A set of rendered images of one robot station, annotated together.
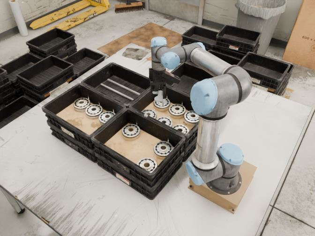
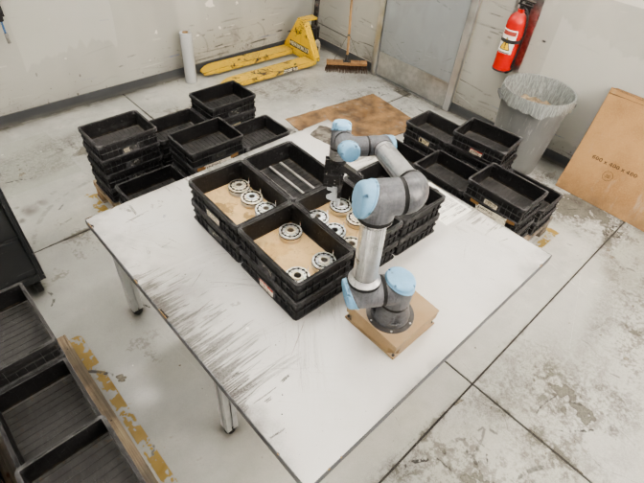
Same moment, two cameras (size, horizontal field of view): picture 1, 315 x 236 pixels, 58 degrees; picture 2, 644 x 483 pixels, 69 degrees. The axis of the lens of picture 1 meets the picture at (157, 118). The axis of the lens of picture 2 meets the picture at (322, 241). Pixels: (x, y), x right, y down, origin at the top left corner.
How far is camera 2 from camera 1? 0.45 m
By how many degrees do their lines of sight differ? 6
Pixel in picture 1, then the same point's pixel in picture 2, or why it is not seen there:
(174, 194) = (325, 321)
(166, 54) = (344, 142)
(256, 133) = (459, 272)
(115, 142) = (267, 241)
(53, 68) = (218, 135)
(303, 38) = (592, 158)
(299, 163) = (530, 336)
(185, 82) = not seen: hidden behind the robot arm
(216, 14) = (471, 99)
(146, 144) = (305, 252)
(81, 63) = (257, 135)
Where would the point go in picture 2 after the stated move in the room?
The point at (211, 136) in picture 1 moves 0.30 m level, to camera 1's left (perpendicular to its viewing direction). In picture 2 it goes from (370, 248) to (279, 229)
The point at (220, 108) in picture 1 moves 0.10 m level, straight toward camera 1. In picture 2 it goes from (379, 215) to (365, 235)
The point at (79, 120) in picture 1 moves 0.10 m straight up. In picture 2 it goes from (231, 206) to (230, 189)
